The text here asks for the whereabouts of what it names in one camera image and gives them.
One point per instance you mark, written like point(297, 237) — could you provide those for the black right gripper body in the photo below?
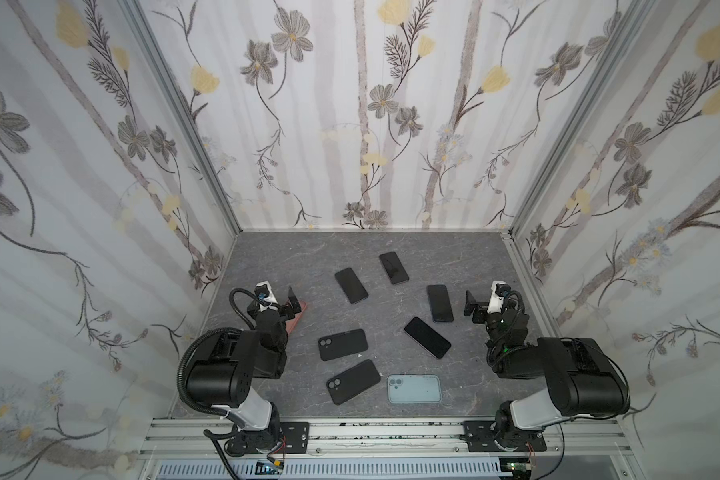
point(480, 307)

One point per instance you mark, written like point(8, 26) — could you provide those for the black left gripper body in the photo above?
point(285, 313)

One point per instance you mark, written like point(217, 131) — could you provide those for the pink phone case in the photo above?
point(299, 318)

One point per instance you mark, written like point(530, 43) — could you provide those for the black phone picked up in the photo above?
point(351, 285)

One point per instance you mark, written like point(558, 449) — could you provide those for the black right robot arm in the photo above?
point(581, 381)

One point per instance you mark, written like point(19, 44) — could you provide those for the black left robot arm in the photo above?
point(215, 374)

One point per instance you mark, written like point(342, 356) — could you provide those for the black phone centre tilted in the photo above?
point(428, 338)

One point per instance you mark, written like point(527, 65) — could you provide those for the black phone case upper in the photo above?
point(342, 344)

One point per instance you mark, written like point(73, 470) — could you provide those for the black phone case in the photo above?
point(342, 344)
point(352, 382)

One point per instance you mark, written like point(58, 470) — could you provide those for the black phone back centre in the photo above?
point(394, 268)

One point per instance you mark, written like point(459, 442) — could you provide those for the black phone case lower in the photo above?
point(352, 382)

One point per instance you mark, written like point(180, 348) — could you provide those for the light blue phone case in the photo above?
point(414, 389)

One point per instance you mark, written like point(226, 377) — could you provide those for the small green circuit board right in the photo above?
point(516, 469)

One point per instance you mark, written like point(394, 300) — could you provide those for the small green circuit board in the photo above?
point(516, 469)
point(271, 467)

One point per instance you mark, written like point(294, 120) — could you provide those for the small green circuit board left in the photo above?
point(271, 467)

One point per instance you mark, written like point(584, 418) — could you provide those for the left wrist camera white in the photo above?
point(264, 294)

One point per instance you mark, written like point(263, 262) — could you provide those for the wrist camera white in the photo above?
point(264, 294)
point(499, 291)

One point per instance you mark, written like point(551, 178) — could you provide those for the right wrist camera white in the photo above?
point(499, 291)

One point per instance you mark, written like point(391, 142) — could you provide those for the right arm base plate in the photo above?
point(487, 436)

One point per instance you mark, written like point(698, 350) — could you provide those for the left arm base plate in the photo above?
point(286, 437)

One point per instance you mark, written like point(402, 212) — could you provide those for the aluminium frame rail front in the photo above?
point(313, 438)

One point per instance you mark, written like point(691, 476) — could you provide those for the white slotted cable duct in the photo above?
point(378, 468)

